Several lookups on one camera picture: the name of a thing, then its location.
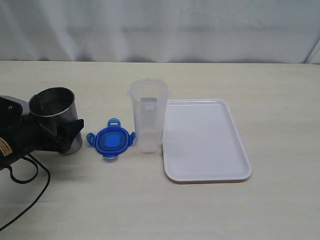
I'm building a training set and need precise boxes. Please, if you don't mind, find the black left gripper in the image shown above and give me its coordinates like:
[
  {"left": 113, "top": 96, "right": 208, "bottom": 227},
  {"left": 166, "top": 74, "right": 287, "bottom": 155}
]
[{"left": 0, "top": 119, "right": 85, "bottom": 169}]

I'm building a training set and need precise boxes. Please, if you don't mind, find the stainless steel cup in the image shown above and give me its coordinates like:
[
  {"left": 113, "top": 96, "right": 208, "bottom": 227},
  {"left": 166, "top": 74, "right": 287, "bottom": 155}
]
[{"left": 29, "top": 86, "right": 83, "bottom": 155}]

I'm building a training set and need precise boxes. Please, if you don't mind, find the blue plastic lid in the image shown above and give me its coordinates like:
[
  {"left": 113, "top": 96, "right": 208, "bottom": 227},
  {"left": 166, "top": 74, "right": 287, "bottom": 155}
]
[{"left": 86, "top": 118, "right": 136, "bottom": 162}]

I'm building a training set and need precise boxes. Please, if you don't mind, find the clear tall plastic container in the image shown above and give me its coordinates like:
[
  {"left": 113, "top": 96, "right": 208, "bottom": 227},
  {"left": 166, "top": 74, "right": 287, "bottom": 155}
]
[{"left": 127, "top": 78, "right": 171, "bottom": 153}]

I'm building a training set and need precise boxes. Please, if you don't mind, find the white plastic tray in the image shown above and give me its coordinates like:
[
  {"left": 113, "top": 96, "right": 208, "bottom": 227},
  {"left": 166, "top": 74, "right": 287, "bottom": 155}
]
[{"left": 162, "top": 98, "right": 253, "bottom": 183}]

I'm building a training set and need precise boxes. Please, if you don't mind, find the white backdrop curtain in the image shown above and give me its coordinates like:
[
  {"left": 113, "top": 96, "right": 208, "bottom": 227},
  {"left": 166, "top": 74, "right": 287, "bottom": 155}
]
[{"left": 0, "top": 0, "right": 320, "bottom": 64}]

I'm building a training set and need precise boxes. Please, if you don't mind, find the black cable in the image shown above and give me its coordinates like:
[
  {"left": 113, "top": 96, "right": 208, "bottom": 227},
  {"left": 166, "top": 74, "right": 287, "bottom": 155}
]
[{"left": 0, "top": 147, "right": 51, "bottom": 227}]

